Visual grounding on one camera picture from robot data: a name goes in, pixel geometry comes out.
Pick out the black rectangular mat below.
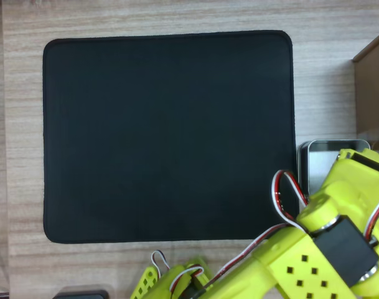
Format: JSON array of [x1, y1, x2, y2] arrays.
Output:
[[42, 29, 300, 245]]

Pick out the white red wrist servo cable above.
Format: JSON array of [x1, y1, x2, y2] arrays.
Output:
[[364, 190, 379, 243]]

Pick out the black device with clear case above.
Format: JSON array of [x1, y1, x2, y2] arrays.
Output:
[[53, 288, 110, 299]]

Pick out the square metal tin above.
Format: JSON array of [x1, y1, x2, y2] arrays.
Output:
[[297, 138, 372, 204]]

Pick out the white red forearm servo cable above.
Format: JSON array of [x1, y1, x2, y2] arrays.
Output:
[[204, 169, 309, 289]]

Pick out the brown cardboard box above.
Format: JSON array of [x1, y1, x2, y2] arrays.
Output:
[[352, 29, 379, 156]]

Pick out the red black white base cable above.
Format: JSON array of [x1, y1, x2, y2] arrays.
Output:
[[151, 250, 172, 278]]

